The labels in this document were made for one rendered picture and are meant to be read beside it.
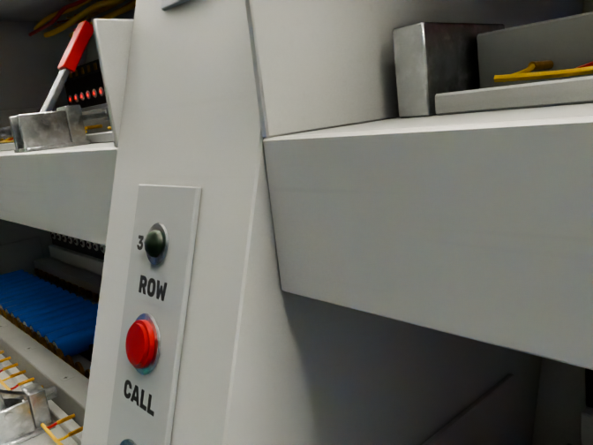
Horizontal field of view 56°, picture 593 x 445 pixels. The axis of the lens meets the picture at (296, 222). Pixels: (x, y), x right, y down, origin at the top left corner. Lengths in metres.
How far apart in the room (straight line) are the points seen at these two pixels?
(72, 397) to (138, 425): 0.19
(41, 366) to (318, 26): 0.35
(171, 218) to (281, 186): 0.05
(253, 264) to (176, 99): 0.07
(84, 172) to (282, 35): 0.14
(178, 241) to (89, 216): 0.10
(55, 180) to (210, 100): 0.15
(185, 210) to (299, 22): 0.07
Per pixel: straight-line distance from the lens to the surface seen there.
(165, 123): 0.20
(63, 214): 0.31
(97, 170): 0.26
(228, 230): 0.16
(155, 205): 0.20
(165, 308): 0.19
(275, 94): 0.16
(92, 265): 0.70
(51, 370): 0.44
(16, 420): 0.41
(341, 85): 0.18
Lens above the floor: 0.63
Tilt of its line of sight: 1 degrees up
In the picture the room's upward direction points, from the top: 7 degrees clockwise
